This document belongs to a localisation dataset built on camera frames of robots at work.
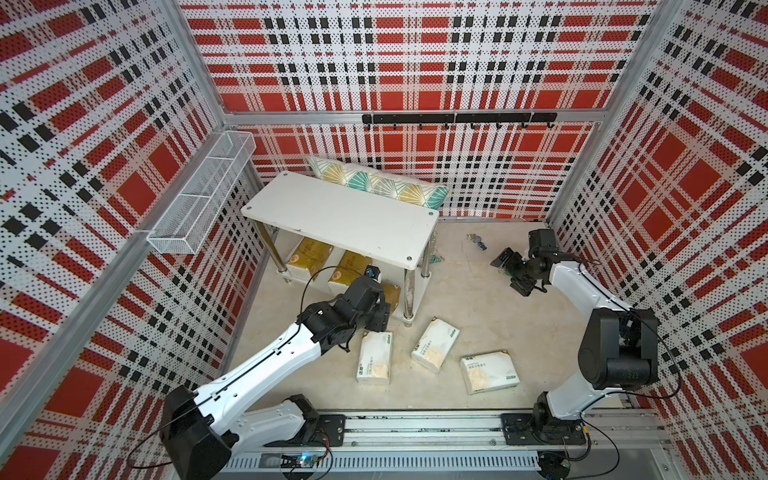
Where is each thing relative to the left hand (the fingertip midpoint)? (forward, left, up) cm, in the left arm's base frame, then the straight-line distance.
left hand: (379, 307), depth 78 cm
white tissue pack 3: (-13, -29, -12) cm, 34 cm away
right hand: (+15, -38, -5) cm, 41 cm away
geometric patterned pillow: (+31, +6, +19) cm, 37 cm away
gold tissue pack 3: (+5, -3, -2) cm, 6 cm away
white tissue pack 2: (-6, -15, -11) cm, 20 cm away
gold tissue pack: (+20, +23, -4) cm, 31 cm away
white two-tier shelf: (+11, +13, +16) cm, 23 cm away
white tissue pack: (-12, +2, -10) cm, 16 cm away
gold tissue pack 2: (+15, +9, -3) cm, 18 cm away
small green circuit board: (-32, +19, -15) cm, 40 cm away
